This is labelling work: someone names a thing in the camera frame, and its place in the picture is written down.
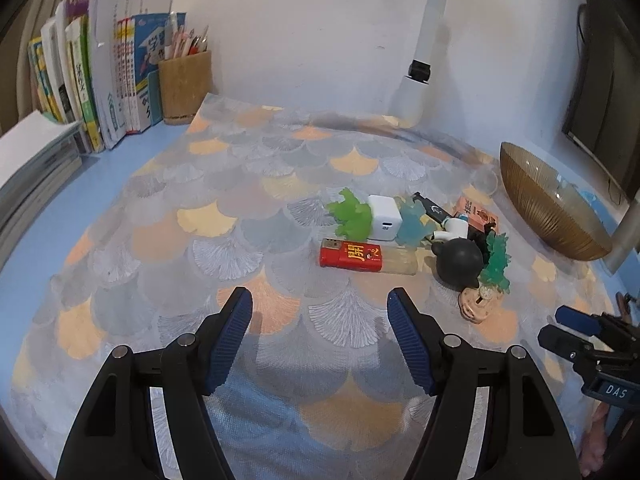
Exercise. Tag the white charger cube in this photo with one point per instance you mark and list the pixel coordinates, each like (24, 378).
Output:
(382, 216)

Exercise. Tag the blue bookend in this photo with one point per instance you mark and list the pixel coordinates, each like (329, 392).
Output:
(152, 105)

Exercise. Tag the stack of white papers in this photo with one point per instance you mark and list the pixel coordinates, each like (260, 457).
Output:
(35, 160)

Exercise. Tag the person's right hand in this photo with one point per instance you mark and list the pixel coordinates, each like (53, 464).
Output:
(597, 442)

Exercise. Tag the green translucent toy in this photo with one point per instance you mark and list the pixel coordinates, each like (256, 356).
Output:
(350, 215)

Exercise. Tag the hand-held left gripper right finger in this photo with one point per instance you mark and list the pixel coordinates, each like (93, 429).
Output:
(407, 340)

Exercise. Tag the bundle of pens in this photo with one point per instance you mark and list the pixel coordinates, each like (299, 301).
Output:
(182, 40)

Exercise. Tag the teal translucent toy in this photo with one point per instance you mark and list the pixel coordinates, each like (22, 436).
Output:
(412, 225)

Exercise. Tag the brown ribbed glass bowl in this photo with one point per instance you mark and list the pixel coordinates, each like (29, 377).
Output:
(555, 215)

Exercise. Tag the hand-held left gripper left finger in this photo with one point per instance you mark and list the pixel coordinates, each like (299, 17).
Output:
(232, 335)

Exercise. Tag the red lighter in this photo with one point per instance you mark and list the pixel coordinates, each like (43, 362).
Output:
(352, 257)

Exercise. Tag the black monitor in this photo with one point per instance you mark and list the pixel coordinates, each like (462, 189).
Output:
(600, 100)

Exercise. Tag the small white device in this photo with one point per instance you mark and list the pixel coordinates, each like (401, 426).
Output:
(452, 228)

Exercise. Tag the black lighter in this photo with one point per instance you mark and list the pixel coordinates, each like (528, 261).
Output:
(432, 209)

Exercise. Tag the white stand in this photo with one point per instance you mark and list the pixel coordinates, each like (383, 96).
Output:
(625, 240)

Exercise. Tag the orange small packet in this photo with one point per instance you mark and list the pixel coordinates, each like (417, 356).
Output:
(477, 212)

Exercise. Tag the clear round coaster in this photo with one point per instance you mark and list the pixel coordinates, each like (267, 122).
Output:
(481, 181)

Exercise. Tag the black round figurine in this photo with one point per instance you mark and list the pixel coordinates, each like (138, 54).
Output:
(457, 261)

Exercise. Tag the fan-pattern table mat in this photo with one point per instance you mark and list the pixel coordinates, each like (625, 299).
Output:
(200, 240)

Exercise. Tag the beige small figurine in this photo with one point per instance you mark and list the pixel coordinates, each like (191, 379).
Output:
(475, 306)

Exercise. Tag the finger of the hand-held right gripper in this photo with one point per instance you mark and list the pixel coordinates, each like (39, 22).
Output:
(575, 319)
(560, 340)

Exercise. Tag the row of upright books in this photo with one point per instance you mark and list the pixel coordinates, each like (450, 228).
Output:
(105, 60)

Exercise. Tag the brown pen holder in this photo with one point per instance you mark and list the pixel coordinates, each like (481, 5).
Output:
(184, 90)

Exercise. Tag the green crystal tree toy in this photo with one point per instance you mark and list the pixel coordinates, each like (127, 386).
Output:
(495, 265)

